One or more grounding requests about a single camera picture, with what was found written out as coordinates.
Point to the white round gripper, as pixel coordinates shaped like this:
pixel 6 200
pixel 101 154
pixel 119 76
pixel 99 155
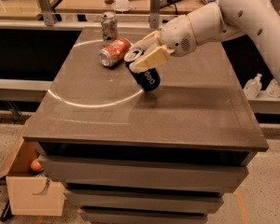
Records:
pixel 177 36

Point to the blue pepsi can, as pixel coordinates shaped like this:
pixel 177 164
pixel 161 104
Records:
pixel 148 80

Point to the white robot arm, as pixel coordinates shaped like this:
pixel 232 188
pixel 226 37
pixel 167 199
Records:
pixel 221 20

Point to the orange soda can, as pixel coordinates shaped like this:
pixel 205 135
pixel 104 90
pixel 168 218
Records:
pixel 114 52

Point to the white green soda can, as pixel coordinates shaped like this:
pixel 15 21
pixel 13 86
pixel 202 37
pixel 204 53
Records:
pixel 109 25

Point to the clear sanitizer bottle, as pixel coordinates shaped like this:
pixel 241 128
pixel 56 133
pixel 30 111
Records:
pixel 253 86
pixel 273 89

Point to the grey drawer cabinet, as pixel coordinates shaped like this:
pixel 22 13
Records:
pixel 126 156

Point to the orange ball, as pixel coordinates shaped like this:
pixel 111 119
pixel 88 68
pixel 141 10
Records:
pixel 35 166

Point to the cardboard box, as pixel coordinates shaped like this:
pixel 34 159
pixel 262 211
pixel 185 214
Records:
pixel 29 194

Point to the middle metal bracket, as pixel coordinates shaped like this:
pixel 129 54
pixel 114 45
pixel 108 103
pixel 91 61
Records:
pixel 154 13

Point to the left metal bracket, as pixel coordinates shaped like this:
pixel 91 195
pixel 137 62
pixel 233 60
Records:
pixel 47 12

